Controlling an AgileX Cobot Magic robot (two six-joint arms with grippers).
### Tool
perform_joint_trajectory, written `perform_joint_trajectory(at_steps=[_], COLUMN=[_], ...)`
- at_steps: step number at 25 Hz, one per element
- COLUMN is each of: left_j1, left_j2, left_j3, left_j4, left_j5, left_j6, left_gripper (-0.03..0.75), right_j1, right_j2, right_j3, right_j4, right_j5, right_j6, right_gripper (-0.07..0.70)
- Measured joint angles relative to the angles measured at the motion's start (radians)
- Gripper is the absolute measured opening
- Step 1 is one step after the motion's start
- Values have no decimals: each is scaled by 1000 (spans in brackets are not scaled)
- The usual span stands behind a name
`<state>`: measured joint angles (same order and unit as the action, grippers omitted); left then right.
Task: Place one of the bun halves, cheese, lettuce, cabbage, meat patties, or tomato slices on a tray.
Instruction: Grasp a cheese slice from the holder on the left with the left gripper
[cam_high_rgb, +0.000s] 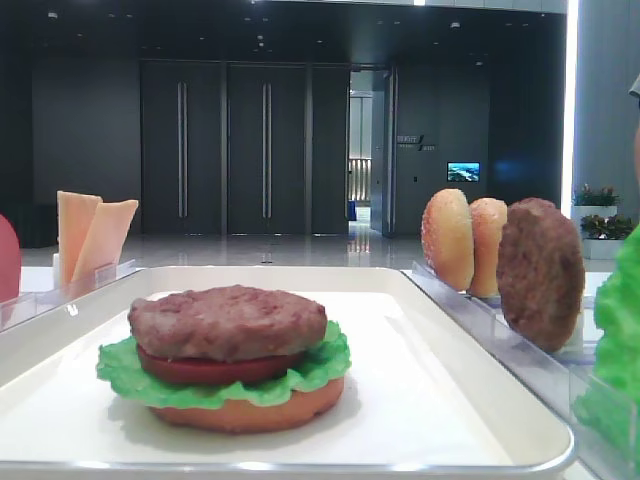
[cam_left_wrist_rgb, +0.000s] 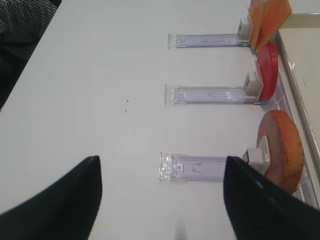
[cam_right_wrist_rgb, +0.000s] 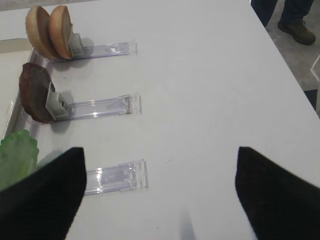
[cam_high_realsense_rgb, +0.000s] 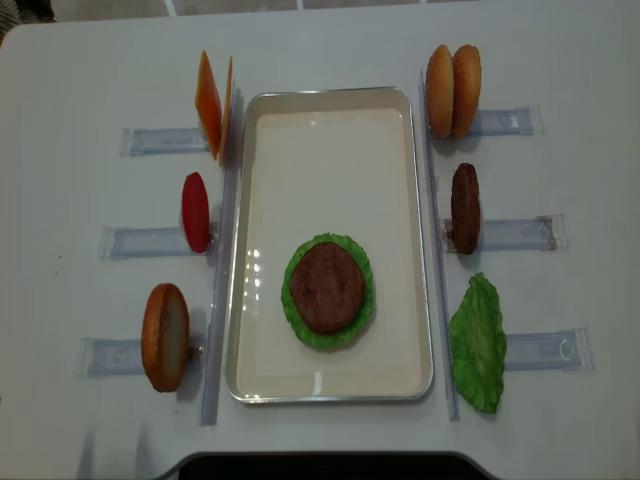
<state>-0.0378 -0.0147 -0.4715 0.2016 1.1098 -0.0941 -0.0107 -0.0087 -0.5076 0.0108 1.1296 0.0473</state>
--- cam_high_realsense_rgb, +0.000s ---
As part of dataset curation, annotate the clear holder rear left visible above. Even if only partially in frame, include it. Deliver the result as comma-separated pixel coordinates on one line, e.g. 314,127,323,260
119,127,210,157

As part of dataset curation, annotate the standing green lettuce leaf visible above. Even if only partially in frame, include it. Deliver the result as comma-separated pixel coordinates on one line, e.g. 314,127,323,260
449,272,507,415

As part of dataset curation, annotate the standing brown meat patty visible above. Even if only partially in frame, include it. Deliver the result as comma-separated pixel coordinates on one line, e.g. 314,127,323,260
451,163,481,255

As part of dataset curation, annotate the white metal tray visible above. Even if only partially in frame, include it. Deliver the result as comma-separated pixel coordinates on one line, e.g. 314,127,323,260
225,87,433,404

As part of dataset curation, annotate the brown meat patty on tray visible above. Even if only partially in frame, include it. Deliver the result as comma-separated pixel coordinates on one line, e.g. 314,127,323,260
288,242,365,335

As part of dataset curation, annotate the clear holder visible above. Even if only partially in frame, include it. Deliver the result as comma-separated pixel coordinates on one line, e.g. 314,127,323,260
505,328,594,371
439,214,569,253
467,105,544,137
98,227,198,260
75,335,206,378
119,127,210,157

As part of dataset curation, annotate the long clear rail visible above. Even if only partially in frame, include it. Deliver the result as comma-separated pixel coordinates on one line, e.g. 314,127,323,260
419,68,460,422
201,82,244,426

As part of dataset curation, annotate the green lettuce leaf on tray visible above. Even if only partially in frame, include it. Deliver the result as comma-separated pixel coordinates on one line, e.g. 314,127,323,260
281,233,375,351

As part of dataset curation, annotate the bread bun slice front left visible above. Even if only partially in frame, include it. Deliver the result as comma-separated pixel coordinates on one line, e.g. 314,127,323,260
141,283,189,392

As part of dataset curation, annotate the clear holder rear right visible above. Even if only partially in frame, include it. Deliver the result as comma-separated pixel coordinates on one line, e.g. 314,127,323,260
467,105,544,137

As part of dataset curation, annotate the long clear rail left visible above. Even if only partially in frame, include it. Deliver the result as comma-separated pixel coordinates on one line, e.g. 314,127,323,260
201,82,244,426

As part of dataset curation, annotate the clear holder front right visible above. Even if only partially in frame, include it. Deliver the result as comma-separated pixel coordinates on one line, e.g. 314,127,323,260
505,328,594,371

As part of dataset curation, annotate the long clear rail right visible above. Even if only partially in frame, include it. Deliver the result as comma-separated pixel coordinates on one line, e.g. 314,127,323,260
419,68,460,422

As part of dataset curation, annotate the clear holder middle right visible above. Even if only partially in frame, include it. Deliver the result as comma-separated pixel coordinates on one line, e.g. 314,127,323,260
439,214,569,253

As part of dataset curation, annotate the black base at table edge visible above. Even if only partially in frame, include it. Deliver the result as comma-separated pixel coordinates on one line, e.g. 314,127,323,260
177,452,491,479

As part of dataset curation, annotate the clear holder middle left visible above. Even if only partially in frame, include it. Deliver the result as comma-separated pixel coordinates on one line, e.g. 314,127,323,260
98,227,198,260

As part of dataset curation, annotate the bun half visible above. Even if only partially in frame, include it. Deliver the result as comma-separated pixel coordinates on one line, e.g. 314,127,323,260
451,45,481,138
425,45,454,138

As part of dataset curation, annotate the orange cheese slice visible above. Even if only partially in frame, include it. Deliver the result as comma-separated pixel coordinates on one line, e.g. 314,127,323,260
195,51,223,160
218,57,233,166

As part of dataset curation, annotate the left bun half rear right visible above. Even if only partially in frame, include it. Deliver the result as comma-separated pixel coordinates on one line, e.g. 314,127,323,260
425,45,454,138

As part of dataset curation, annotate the clear holder front left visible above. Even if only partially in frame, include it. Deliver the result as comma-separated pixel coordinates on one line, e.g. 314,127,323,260
75,335,206,378

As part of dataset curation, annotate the red tomato slice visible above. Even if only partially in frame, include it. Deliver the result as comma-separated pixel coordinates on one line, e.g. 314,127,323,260
181,172,211,253

